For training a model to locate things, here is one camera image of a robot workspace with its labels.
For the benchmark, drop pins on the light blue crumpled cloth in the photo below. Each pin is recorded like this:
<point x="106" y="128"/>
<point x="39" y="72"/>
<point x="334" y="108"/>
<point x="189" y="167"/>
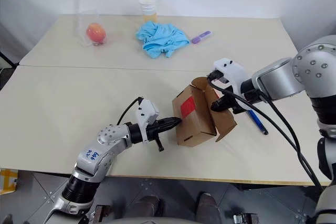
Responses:
<point x="160" y="39"/>

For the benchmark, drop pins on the blue pen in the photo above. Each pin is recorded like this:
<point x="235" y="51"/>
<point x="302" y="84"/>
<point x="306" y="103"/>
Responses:
<point x="258" y="123"/>

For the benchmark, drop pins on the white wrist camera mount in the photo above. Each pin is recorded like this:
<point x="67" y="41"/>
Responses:
<point x="233" y="70"/>
<point x="147" y="111"/>

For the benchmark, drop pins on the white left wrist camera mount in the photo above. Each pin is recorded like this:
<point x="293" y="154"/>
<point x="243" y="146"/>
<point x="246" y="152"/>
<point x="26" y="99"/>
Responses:
<point x="147" y="111"/>

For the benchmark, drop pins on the purple highlighter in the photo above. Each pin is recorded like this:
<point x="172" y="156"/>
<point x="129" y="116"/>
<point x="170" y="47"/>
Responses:
<point x="201" y="37"/>

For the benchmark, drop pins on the cardboard box with red tape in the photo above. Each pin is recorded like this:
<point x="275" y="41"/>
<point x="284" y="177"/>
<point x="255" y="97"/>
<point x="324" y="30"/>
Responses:
<point x="194" y="124"/>

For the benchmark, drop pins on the yellow cardboard box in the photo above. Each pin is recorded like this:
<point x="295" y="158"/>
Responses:
<point x="8" y="180"/>

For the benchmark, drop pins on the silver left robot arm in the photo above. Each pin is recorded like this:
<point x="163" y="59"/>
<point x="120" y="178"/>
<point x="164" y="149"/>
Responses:
<point x="92" y="161"/>

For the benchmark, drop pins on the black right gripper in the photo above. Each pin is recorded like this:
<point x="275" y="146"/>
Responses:
<point x="229" y="102"/>

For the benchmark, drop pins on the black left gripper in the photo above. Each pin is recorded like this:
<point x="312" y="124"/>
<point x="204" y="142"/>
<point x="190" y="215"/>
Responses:
<point x="153" y="132"/>

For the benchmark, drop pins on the black stand leg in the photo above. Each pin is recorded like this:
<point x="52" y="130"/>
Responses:
<point x="6" y="60"/>

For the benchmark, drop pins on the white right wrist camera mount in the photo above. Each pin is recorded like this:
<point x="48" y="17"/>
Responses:
<point x="233" y="70"/>

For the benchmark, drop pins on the clear plastic bag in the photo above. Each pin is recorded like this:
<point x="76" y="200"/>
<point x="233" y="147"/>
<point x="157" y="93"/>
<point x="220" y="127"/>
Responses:
<point x="82" y="22"/>

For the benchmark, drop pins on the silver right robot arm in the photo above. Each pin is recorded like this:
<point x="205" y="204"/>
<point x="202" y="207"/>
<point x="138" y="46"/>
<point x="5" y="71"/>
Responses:
<point x="309" y="69"/>

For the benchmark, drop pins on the red apple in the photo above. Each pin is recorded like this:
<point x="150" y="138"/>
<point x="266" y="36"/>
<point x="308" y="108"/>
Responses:
<point x="96" y="33"/>

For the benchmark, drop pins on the cup of orange juice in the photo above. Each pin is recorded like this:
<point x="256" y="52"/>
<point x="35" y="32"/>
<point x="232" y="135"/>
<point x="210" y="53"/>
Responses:
<point x="149" y="7"/>

